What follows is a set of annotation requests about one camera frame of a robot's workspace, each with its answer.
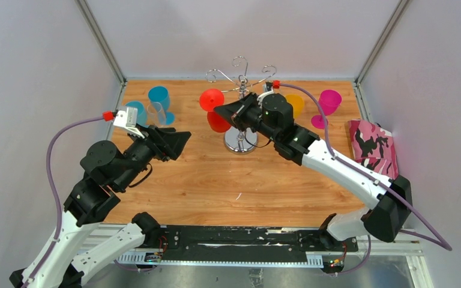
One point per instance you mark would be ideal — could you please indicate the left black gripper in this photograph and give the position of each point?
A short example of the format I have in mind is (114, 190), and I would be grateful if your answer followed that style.
(176, 139)

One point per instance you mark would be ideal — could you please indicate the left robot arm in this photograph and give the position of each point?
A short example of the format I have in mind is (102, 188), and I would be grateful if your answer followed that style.
(107, 172)

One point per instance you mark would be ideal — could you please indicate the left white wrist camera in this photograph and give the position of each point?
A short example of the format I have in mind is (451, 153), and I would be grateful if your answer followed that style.
(126, 119)

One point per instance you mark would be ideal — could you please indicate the chrome wine glass rack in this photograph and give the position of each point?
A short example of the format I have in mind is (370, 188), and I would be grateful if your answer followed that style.
(236, 141)

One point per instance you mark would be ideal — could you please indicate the clear wine glass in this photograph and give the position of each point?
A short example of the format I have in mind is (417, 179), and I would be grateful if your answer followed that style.
(156, 114)

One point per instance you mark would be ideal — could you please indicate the aluminium frame rail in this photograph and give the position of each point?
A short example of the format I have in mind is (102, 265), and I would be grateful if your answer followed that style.
(403, 245)

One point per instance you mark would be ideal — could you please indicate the yellow wine glass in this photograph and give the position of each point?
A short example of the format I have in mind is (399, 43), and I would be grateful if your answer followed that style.
(297, 103)

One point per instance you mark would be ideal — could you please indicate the pink camouflage cloth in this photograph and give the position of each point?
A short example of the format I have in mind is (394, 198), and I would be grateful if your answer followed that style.
(373, 147)

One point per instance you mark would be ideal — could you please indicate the blue wine glass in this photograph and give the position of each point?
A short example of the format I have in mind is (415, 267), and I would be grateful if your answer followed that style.
(161, 94)
(141, 118)

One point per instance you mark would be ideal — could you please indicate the red wine glass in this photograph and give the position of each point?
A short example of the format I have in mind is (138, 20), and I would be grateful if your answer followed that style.
(209, 100)

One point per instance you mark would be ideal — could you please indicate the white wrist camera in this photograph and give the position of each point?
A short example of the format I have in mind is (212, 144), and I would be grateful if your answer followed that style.
(261, 97)
(126, 119)

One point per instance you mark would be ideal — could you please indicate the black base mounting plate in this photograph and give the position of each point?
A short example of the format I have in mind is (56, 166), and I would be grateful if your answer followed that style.
(242, 244)

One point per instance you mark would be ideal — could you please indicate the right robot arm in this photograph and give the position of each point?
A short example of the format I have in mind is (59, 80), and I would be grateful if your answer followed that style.
(385, 199)

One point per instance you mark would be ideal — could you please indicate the blue wine glass front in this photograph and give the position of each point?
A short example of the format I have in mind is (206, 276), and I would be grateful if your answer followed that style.
(141, 118)

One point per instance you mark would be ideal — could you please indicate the pink wine glass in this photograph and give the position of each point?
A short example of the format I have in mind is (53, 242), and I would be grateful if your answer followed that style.
(329, 100)

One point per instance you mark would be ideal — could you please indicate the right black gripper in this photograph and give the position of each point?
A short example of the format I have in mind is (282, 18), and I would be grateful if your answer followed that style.
(234, 113)

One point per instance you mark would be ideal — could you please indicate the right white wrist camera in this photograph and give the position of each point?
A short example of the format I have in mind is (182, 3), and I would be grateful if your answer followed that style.
(261, 97)

